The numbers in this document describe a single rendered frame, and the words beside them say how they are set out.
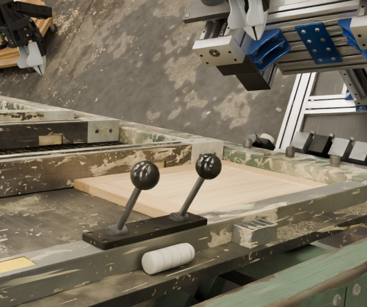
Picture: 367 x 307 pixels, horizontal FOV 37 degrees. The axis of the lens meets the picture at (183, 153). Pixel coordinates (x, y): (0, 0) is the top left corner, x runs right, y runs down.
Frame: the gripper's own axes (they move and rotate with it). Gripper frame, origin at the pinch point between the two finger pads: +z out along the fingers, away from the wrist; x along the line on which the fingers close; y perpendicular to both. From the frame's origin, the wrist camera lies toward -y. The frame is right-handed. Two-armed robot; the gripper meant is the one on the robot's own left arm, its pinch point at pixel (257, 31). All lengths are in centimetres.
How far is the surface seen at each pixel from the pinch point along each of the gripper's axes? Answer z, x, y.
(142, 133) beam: 36, -68, -27
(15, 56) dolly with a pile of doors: 47, -328, -168
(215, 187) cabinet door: 31.7, -17.2, 5.3
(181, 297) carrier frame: 108, -80, -26
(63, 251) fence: 8, -2, 53
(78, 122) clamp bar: 26, -80, -15
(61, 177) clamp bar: 17.6, -39.3, 24.9
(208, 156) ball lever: 7.0, 6.8, 31.2
